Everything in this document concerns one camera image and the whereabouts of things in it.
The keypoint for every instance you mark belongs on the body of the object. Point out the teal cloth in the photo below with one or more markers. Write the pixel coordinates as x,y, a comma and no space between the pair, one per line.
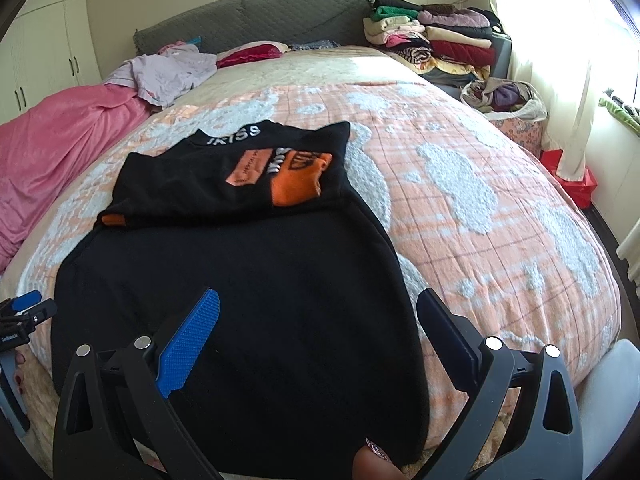
192,41

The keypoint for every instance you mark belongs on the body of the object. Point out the black sweater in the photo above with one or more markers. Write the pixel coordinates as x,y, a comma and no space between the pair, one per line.
250,285

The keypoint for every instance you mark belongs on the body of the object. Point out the beige bedspread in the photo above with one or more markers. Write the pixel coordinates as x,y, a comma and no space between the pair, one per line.
310,67

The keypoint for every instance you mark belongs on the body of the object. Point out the grey quilted headboard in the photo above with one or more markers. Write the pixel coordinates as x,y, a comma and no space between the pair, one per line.
275,15

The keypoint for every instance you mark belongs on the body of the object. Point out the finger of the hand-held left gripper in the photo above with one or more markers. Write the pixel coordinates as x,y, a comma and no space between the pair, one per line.
27,300
40,312

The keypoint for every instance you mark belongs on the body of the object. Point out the green cloth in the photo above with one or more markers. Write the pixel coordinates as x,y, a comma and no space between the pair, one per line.
617,110

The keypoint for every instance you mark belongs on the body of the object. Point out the red pillow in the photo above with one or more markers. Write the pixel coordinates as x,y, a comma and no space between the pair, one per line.
250,55

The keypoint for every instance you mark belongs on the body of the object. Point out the pink floral box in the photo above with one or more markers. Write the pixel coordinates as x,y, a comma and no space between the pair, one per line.
520,135

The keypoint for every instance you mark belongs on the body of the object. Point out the white cushion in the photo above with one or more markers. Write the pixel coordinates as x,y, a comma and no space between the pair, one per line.
605,400

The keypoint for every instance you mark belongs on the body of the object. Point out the white bag of clothes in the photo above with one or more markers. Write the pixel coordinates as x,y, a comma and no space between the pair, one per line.
500,97

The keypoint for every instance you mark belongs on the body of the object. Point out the dark patterned pillow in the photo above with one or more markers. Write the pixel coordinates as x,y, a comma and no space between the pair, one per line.
315,45

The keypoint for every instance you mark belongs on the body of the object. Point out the pink duvet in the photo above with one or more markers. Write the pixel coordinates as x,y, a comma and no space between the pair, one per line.
60,145

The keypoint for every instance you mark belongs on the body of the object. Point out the white wardrobe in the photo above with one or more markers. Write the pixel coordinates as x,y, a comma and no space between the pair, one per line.
45,50

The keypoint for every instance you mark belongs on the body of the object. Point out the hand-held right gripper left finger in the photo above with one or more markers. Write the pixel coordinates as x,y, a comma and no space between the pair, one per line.
192,335

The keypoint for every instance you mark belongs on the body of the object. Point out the cream curtain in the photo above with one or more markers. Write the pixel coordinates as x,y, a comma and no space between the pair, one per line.
550,60

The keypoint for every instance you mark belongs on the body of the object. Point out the red box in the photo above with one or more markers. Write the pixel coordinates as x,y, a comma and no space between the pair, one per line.
575,185

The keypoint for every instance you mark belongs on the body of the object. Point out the orange plaid fleece blanket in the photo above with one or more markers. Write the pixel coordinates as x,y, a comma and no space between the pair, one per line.
475,235

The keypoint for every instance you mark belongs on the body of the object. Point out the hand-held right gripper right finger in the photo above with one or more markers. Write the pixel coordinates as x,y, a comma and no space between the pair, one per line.
447,340

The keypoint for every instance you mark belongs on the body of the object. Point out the lilac garment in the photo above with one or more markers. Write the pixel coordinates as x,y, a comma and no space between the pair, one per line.
165,72

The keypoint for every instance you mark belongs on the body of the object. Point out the stack of folded clothes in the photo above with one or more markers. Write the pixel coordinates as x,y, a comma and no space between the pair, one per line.
450,35

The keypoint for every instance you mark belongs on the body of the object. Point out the person's right hand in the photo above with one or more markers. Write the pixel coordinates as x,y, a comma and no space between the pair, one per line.
375,462

